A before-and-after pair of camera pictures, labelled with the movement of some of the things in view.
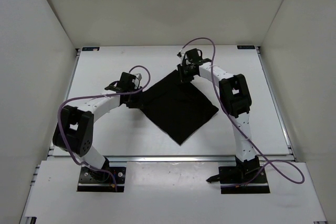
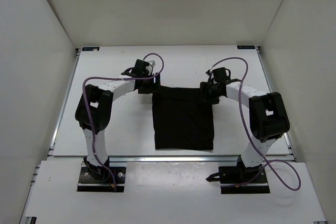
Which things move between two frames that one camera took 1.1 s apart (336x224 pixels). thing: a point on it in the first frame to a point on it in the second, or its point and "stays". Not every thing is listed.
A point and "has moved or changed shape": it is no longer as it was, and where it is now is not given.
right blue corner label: x=245 y=47 stays
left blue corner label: x=91 y=49 stays
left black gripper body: x=135 y=100 to x=147 y=87
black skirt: x=179 y=108 has moved or changed shape
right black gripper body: x=187 y=75 to x=210 y=93
